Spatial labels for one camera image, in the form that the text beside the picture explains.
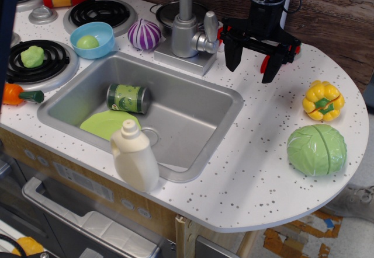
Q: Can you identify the silver sink basin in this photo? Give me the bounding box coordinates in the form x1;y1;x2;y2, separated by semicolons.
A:
37;52;243;182

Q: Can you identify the yellow bell pepper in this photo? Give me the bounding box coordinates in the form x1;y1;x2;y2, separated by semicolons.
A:
302;80;345;121

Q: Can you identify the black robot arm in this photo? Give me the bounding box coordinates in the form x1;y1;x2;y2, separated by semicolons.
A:
220;0;301;83

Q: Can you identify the green lettuce piece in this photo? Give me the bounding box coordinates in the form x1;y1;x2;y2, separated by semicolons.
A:
20;46;44;68

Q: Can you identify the green pea can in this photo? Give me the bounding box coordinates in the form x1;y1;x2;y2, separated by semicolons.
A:
106;83;151;114

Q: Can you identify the purple striped onion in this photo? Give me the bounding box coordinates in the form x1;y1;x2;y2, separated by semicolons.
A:
127;19;161;50

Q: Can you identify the light green plate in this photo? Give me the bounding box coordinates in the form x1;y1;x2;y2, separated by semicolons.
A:
80;110;141;141

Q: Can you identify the silver toy faucet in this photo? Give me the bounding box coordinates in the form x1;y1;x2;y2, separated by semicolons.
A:
154;0;219;76

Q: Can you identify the green cabbage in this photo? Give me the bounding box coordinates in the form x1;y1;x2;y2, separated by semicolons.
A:
287;124;347;176

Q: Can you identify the green ball in bowl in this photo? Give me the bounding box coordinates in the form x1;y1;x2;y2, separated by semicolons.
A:
76;35;99;49

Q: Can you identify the back right stove burner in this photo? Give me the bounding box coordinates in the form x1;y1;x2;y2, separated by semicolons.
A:
63;0;138;37

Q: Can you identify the grey stove knob left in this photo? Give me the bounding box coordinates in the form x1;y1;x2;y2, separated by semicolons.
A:
11;32;20;47

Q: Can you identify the light blue bowl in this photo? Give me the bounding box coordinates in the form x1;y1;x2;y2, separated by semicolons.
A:
70;22;115;60

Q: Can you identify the grey support pole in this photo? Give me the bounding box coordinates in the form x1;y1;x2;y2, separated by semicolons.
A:
280;0;290;29

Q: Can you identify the yellow object with black cable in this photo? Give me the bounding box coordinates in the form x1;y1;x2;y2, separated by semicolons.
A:
1;234;44;256

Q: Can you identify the black pot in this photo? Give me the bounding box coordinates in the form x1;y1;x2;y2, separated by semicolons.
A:
150;1;208;38

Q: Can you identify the red chili pepper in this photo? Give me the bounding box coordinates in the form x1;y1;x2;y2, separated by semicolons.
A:
260;55;270;74

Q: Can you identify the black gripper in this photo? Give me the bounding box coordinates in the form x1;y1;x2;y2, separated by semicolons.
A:
220;17;301;83

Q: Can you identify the cream detergent bottle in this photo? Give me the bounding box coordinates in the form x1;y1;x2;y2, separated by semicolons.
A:
110;119;160;192

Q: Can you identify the silver oven door handle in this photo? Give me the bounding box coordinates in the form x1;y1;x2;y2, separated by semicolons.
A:
22;177;162;257

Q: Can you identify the grey stove knob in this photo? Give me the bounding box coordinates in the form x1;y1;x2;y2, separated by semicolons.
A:
11;32;20;47
28;6;58;25

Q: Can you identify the orange toy carrot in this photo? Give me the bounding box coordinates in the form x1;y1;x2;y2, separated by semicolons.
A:
2;83;44;105

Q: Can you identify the front left stove burner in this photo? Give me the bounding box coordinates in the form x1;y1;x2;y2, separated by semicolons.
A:
6;40;79;92

